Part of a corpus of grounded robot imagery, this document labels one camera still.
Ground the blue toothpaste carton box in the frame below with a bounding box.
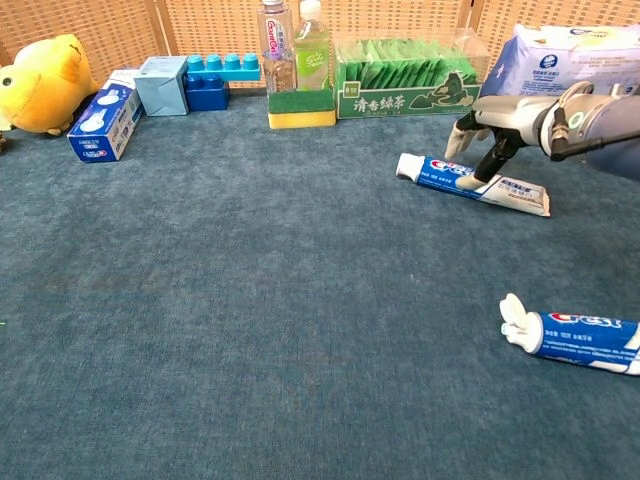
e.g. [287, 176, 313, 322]
[66, 69, 145, 164]

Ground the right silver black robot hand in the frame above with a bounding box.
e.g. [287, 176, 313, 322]
[446, 94, 551, 190]

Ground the green yellow sponge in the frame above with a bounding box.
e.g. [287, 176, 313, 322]
[267, 88, 337, 130]

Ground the blue white Crest toothpaste tube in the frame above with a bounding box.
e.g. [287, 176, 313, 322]
[395, 152, 552, 218]
[499, 293, 640, 376]

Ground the yellow chick plush toy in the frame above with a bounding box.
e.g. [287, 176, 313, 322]
[0, 33, 101, 137]

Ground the clear bottle with pink label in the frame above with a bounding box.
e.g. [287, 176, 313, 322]
[256, 0, 296, 96]

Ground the teal table cloth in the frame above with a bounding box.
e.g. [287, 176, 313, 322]
[0, 94, 640, 480]

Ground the woven rattan folding screen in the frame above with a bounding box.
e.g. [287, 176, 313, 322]
[0, 0, 640, 96]

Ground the right arm wrist cable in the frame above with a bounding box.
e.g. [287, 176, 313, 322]
[549, 82, 640, 162]

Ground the white blue tissue pack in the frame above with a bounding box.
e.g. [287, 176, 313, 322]
[487, 22, 640, 101]

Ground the green tea bag box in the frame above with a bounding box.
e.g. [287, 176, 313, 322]
[333, 28, 491, 120]

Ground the long light blue building block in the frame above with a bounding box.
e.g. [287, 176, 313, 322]
[186, 53, 262, 84]

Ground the light blue small carton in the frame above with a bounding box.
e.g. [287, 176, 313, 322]
[133, 55, 190, 117]

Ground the dark blue building block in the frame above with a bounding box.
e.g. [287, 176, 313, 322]
[184, 74, 231, 112]

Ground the green tea drink bottle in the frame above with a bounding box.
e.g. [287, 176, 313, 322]
[293, 0, 333, 92]

